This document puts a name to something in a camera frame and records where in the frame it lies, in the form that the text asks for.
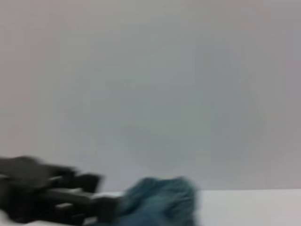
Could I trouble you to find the blue denim shorts with embroidery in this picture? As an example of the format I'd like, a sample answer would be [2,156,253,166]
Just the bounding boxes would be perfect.
[116,176,200,226]

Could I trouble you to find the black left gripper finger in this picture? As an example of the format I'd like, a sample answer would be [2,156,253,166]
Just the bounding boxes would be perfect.
[58,173,106,193]
[54,189,124,223]

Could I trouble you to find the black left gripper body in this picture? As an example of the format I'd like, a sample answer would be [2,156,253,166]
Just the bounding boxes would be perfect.
[0,155,83,224]

